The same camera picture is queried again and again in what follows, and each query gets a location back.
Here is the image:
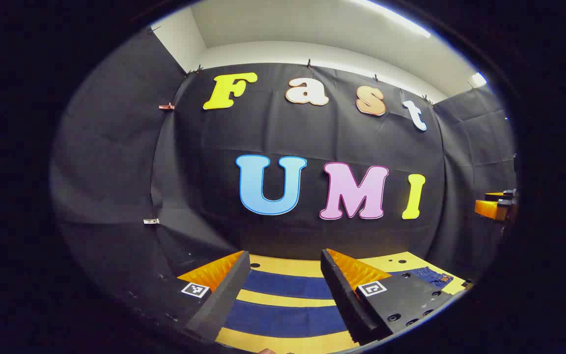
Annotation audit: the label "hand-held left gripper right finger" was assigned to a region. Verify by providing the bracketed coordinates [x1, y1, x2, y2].
[320, 248, 455, 345]

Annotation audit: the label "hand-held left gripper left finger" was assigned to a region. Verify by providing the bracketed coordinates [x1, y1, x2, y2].
[128, 251, 252, 343]

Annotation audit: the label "blue denim jeans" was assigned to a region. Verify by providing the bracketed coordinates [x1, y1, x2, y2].
[224, 266, 454, 340]

